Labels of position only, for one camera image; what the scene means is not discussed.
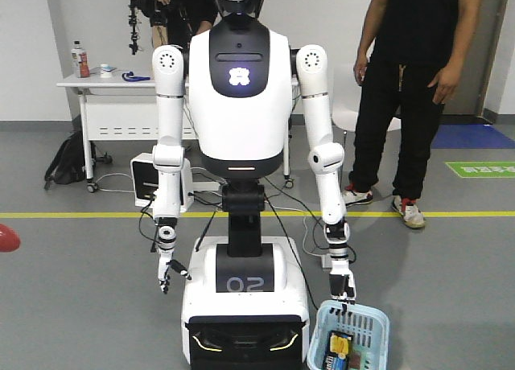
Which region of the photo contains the black Franzzi cookie box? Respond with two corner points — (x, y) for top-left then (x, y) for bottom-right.
(322, 331), (353, 370)

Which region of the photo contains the drink bottle red label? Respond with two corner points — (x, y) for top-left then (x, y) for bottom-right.
(71, 40), (90, 78)

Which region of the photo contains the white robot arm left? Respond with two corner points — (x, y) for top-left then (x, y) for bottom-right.
(152, 45), (185, 249)

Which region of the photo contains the light blue plastic basket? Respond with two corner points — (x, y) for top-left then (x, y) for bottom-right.
(307, 300), (390, 369)

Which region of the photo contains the white robot hand holding basket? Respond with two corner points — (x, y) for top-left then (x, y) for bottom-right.
(329, 260), (356, 304)

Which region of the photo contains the red lychee cluster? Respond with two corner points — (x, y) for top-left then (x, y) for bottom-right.
(0, 224), (21, 253)

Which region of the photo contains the white folding table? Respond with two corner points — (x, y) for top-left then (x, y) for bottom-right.
(60, 70), (292, 192)

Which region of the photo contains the white computer case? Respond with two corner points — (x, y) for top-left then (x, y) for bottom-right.
(129, 152), (194, 208)

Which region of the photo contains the teal goji berry bag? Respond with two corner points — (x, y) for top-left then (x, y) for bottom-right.
(348, 344), (373, 370)

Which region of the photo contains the white robot hand open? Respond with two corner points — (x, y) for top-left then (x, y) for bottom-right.
(158, 249), (192, 294)

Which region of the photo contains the black backpack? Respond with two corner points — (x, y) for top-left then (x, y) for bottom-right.
(43, 131), (86, 191)

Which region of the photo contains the standing person in black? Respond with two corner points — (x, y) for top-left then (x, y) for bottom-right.
(143, 0), (218, 49)

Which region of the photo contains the white humanoid robot body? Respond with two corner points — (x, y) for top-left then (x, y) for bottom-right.
(181, 0), (309, 369)

